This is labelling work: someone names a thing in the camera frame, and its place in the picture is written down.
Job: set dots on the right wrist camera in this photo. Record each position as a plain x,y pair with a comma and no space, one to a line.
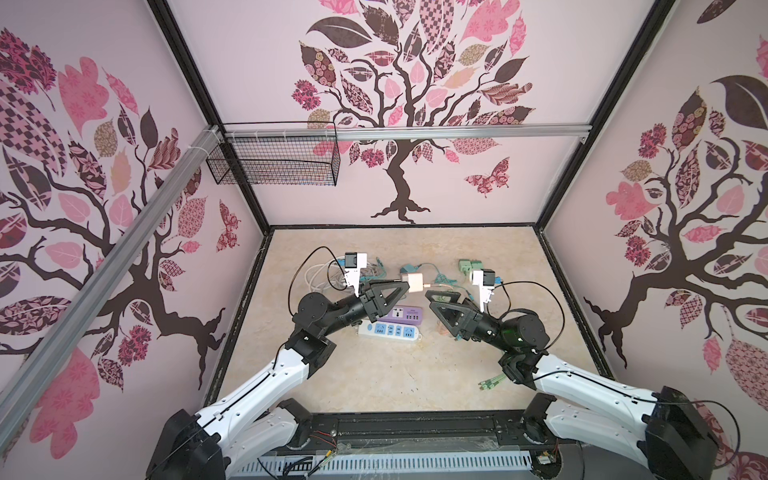
485,281

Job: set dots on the black wire basket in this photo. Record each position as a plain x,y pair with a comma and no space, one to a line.
292,153

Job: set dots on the purple power strip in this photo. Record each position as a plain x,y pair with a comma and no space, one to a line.
406,315

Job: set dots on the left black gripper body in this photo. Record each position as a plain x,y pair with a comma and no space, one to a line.
370,305

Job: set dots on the pink charger plug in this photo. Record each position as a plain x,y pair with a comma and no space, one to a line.
415,281

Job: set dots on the aluminium rail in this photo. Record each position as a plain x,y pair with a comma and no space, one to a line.
44,363
414,133

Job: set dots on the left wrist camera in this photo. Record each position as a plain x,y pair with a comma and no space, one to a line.
354,263

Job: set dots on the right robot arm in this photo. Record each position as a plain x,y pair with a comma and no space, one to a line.
588,390

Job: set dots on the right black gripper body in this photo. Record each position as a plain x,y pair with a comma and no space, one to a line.
475,329

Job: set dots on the white blue power strip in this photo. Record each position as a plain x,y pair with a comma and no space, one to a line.
389,331

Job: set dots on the white slotted cable duct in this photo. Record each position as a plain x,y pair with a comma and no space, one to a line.
385,465

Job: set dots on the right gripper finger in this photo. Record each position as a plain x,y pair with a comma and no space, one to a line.
464,303
442,306

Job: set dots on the back aluminium rail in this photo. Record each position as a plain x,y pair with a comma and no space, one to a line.
414,133

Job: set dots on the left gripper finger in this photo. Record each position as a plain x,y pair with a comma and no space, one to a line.
383,286
389,302

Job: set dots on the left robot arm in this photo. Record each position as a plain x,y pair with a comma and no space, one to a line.
264,384

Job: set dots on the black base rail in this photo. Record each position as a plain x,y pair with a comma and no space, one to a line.
507,425

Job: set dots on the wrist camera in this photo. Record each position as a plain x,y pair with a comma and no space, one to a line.
485,281
354,263

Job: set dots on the left aluminium rail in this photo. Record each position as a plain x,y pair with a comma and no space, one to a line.
44,363

